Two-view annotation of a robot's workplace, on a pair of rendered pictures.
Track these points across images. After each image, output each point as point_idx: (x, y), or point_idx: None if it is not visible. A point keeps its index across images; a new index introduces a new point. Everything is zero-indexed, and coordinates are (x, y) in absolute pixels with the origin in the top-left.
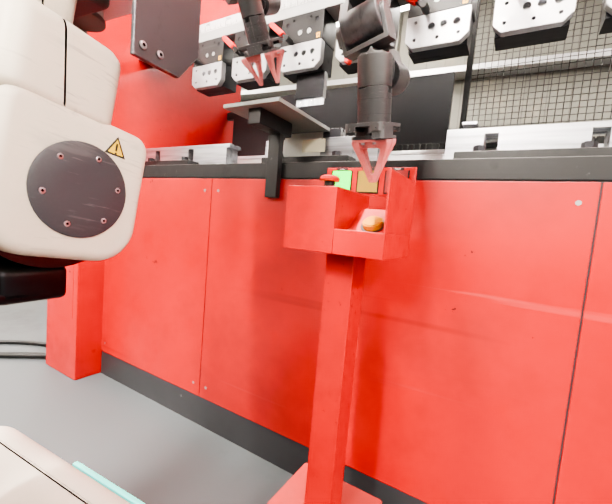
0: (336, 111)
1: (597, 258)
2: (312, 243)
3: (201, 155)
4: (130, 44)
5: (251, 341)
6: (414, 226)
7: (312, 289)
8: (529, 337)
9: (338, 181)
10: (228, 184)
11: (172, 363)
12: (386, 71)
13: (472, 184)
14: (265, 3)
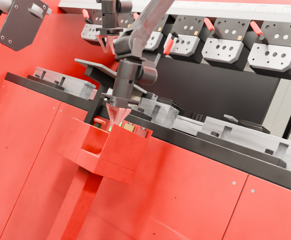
0: (190, 79)
1: (232, 222)
2: (68, 154)
3: (68, 83)
4: None
5: (38, 223)
6: (152, 171)
7: None
8: None
9: (103, 124)
10: (68, 108)
11: None
12: (128, 72)
13: (189, 153)
14: (119, 7)
